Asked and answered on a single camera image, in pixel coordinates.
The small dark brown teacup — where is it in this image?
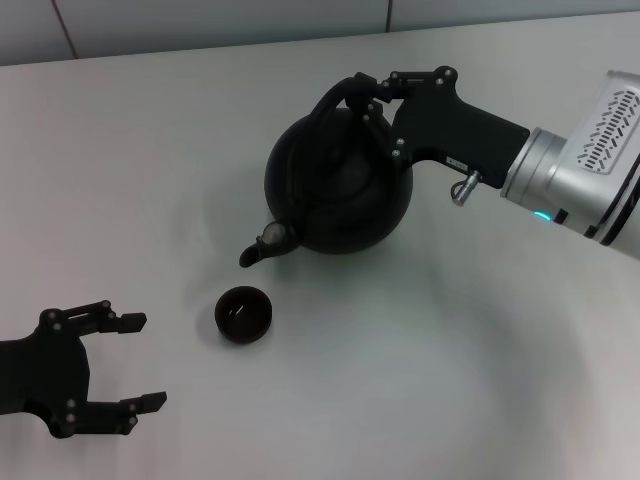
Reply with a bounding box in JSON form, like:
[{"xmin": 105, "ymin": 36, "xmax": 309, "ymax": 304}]
[{"xmin": 213, "ymin": 284, "xmax": 274, "ymax": 346}]

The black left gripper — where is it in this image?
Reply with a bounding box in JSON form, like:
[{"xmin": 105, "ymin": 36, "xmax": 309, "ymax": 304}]
[{"xmin": 0, "ymin": 299, "xmax": 168, "ymax": 440}]

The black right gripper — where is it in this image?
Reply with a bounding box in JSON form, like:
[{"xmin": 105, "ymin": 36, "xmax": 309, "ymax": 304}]
[{"xmin": 347, "ymin": 65, "xmax": 531, "ymax": 190}]

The black round teapot with handle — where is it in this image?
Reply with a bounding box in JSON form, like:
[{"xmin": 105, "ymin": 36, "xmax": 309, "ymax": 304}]
[{"xmin": 238, "ymin": 74, "xmax": 415, "ymax": 270}]

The metal connector plug with cable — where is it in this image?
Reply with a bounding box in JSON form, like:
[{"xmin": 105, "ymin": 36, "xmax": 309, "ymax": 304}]
[{"xmin": 449, "ymin": 168, "xmax": 481, "ymax": 206}]

